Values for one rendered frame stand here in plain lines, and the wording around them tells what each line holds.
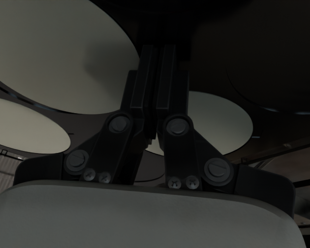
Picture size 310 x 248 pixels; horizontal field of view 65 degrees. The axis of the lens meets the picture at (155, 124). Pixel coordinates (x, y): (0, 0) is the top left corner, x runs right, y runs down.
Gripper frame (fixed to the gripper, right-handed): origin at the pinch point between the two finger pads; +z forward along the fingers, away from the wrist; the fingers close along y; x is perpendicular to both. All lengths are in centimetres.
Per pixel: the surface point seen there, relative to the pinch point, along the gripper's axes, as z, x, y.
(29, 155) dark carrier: 2.0, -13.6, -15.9
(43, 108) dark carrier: 2.0, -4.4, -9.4
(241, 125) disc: 2.1, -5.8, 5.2
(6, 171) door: 49, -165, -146
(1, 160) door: 57, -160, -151
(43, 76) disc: 2.0, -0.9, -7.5
